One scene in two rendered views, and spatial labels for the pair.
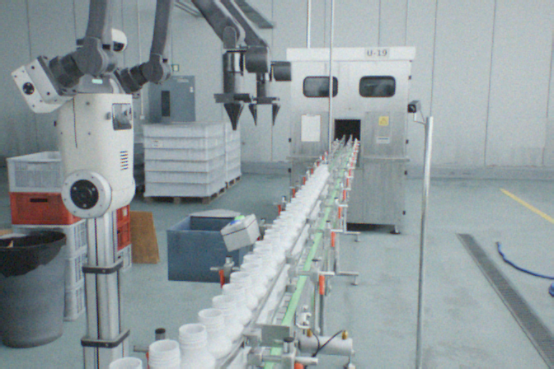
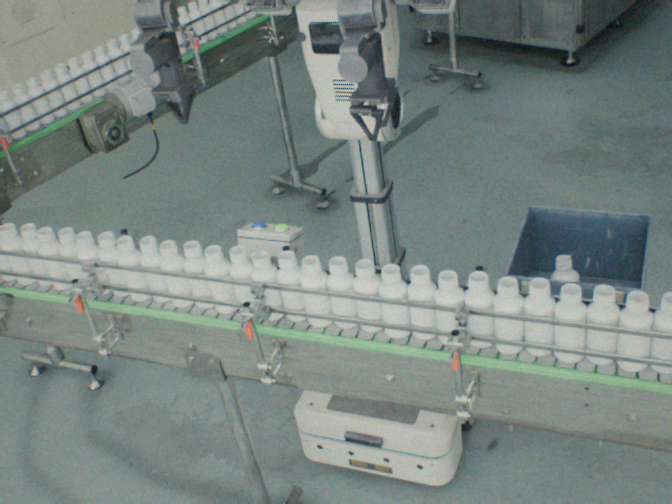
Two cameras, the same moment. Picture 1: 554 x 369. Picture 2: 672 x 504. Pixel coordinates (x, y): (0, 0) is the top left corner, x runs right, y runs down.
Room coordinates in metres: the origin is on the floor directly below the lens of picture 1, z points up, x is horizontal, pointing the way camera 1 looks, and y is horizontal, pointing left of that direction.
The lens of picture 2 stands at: (2.31, -1.40, 2.15)
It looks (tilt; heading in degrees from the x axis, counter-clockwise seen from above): 35 degrees down; 107
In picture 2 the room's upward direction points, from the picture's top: 10 degrees counter-clockwise
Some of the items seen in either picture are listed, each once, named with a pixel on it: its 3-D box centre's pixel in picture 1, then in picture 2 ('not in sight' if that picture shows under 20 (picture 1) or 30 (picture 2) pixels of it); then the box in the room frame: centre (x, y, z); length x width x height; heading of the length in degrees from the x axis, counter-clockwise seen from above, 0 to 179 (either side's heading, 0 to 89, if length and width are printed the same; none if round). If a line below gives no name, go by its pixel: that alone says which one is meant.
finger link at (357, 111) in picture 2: (269, 112); (372, 116); (1.98, 0.03, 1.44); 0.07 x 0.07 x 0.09; 81
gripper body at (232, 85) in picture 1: (233, 86); (172, 73); (1.53, 0.12, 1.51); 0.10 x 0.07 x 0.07; 85
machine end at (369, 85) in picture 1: (349, 138); not in sight; (7.10, -0.92, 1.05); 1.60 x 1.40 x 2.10; 171
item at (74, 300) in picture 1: (63, 291); not in sight; (3.95, 1.55, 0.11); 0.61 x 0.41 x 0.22; 177
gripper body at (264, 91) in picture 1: (264, 91); (371, 79); (1.98, 0.04, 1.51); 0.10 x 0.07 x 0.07; 81
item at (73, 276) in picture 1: (62, 261); not in sight; (3.95, 1.56, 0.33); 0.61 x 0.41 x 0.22; 177
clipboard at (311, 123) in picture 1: (310, 128); not in sight; (6.40, -0.39, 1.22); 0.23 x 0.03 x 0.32; 81
